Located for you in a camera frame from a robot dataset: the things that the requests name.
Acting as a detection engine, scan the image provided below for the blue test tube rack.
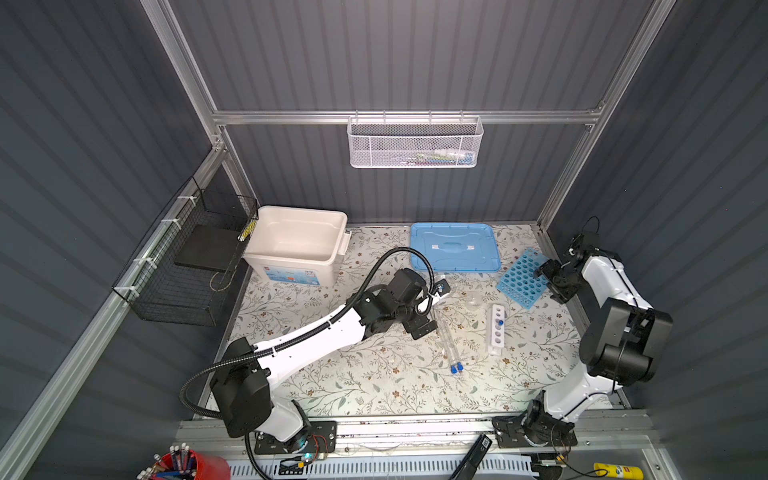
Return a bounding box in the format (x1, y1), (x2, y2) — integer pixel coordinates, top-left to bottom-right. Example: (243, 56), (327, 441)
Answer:
(497, 248), (548, 310)

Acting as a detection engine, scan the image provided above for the small white tube rack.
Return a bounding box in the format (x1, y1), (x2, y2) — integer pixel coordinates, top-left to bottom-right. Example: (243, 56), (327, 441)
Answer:
(486, 303), (507, 356)

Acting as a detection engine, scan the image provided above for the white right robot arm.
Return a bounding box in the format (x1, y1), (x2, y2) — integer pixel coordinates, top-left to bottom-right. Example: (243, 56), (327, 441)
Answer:
(492, 230), (673, 449)

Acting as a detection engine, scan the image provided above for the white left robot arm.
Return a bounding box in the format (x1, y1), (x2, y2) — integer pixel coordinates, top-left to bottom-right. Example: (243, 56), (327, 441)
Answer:
(179, 268), (452, 451)

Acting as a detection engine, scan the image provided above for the clear glass flask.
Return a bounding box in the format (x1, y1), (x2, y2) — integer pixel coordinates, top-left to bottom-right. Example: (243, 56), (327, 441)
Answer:
(458, 284), (486, 311)

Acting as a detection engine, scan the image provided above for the blue plastic box lid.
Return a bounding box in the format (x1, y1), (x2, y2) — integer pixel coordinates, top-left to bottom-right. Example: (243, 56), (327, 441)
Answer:
(409, 222), (502, 273)

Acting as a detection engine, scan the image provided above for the white plastic storage bin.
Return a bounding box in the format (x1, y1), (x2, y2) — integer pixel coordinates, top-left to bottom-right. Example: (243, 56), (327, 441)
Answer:
(243, 206), (351, 287)

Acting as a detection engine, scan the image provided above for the black flat device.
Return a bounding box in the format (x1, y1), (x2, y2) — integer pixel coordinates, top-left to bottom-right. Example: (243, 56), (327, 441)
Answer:
(449, 434), (492, 480)

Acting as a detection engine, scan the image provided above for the red cup of pens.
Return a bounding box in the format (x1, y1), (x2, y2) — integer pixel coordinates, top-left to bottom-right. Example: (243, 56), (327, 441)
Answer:
(136, 443), (232, 480)

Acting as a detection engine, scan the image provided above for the white wire mesh basket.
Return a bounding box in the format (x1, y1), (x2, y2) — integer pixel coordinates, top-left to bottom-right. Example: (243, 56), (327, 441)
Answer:
(346, 115), (484, 169)

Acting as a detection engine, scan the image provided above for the black wire wall basket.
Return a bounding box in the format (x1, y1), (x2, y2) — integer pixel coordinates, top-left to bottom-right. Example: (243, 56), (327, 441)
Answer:
(113, 180), (259, 327)

